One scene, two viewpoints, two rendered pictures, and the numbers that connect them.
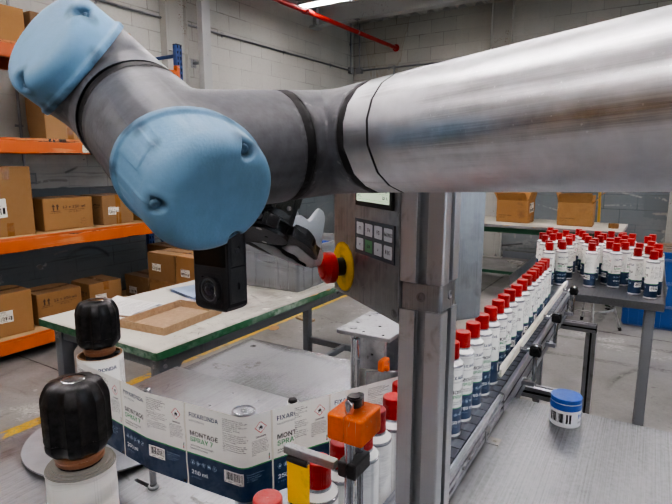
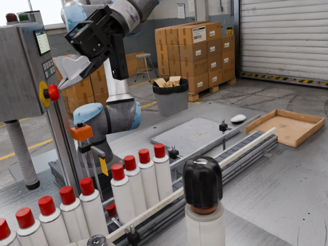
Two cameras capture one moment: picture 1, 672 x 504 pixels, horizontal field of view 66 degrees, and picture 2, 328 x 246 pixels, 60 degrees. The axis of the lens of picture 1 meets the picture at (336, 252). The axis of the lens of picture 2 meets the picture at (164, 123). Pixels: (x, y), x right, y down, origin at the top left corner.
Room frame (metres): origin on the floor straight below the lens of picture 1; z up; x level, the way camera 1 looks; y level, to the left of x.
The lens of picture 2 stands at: (1.11, 0.44, 1.47)
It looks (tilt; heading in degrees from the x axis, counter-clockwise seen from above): 22 degrees down; 200
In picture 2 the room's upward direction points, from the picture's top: 7 degrees counter-clockwise
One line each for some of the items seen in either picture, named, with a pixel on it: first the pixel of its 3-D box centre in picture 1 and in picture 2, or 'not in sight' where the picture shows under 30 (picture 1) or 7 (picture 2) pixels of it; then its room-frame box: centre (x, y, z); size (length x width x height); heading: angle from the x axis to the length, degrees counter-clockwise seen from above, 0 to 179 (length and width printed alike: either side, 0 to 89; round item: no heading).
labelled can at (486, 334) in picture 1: (480, 354); not in sight; (1.22, -0.35, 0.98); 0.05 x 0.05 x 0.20
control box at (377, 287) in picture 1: (401, 223); (22, 68); (0.59, -0.07, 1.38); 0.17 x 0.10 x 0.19; 24
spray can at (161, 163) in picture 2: not in sight; (162, 174); (0.39, 0.15, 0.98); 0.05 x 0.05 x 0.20
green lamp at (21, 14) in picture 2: not in sight; (23, 17); (0.55, -0.07, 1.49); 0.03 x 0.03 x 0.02
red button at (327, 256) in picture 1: (332, 267); (51, 92); (0.61, 0.00, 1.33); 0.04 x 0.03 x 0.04; 24
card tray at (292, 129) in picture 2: not in sight; (284, 126); (-0.31, 0.57, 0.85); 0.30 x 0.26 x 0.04; 149
